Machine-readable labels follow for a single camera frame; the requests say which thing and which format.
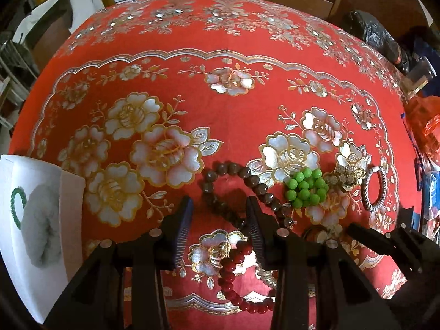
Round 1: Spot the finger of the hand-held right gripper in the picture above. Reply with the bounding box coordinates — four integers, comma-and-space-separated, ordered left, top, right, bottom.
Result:
346, 223, 399, 260

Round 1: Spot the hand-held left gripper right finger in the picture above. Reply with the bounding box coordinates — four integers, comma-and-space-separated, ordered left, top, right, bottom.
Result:
245, 195, 402, 330

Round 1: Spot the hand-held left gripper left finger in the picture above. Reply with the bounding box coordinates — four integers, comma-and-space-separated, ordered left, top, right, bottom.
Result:
45, 196, 195, 330

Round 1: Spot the silver rhinestone bracelet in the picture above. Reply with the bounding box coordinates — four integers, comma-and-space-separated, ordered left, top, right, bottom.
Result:
361, 166, 388, 212

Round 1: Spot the thin silver bracelet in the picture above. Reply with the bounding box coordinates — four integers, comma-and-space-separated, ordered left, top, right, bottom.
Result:
256, 268, 279, 289

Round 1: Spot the red bead bracelet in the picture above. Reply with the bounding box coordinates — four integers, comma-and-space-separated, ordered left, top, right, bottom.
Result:
217, 241, 276, 314

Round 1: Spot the brown bead bracelet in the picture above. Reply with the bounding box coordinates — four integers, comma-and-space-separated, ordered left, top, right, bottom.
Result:
201, 163, 297, 229

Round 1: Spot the gold rhinestone brooch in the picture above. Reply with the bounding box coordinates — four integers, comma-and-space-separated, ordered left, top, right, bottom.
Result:
325, 165, 367, 193

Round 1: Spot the light green bead bracelet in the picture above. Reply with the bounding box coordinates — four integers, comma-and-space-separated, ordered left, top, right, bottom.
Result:
285, 168, 329, 209

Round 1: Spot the white fluffy scrunchie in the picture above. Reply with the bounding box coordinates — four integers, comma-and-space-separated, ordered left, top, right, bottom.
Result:
21, 183, 64, 269

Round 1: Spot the dark green bead bracelet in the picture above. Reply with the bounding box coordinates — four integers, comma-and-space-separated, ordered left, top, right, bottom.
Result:
10, 186, 27, 229

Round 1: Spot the white cardboard box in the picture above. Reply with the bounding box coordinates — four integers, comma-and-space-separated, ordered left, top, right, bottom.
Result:
0, 154, 86, 324

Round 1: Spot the red floral tablecloth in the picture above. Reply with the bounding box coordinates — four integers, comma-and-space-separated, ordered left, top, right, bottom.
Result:
9, 0, 426, 330

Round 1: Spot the orange plastic bag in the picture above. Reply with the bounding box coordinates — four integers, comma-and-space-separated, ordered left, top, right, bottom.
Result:
404, 95, 440, 166

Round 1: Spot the clear glass cup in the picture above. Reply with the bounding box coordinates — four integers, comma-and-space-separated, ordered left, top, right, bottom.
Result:
404, 57, 432, 93

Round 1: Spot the blue bag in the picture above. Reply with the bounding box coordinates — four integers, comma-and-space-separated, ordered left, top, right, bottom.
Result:
411, 32, 440, 97

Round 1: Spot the black plastic bag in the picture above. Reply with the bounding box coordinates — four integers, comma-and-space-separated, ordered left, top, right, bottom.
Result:
340, 10, 408, 73

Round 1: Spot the metal stair railing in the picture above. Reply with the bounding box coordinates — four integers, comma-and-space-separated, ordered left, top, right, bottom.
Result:
0, 31, 39, 124

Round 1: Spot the brown chair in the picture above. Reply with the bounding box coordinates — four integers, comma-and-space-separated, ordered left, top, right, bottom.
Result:
27, 0, 75, 73

